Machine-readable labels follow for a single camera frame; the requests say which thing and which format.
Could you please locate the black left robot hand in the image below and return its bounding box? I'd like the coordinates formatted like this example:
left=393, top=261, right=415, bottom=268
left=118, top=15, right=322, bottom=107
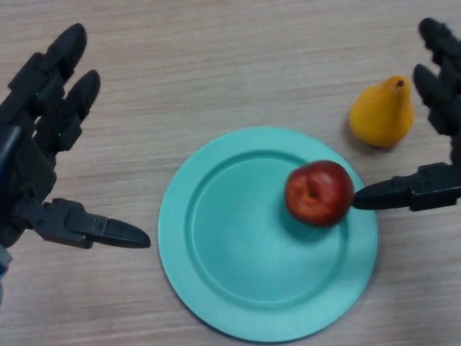
left=0, top=23, right=151, bottom=249

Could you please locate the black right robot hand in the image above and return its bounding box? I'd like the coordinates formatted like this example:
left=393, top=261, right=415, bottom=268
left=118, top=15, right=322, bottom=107
left=351, top=17, right=461, bottom=213

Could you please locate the red apple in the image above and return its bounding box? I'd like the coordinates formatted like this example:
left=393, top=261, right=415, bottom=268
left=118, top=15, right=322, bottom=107
left=285, top=160, right=356, bottom=227

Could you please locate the green round plate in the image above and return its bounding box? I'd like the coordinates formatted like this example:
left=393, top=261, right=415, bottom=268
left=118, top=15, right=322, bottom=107
left=157, top=125, right=378, bottom=342

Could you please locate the yellow pear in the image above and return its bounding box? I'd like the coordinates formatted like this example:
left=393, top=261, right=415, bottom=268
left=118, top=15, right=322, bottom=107
left=348, top=74, right=415, bottom=148

